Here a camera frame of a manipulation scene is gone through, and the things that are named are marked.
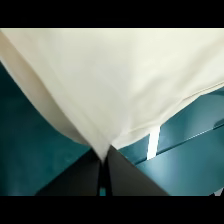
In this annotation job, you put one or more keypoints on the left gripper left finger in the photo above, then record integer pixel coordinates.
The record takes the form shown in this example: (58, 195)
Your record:
(80, 178)

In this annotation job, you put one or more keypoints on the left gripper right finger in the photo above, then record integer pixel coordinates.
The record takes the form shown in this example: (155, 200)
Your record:
(130, 180)

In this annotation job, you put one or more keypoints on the cream white shirt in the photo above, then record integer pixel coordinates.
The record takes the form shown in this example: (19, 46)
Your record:
(110, 76)

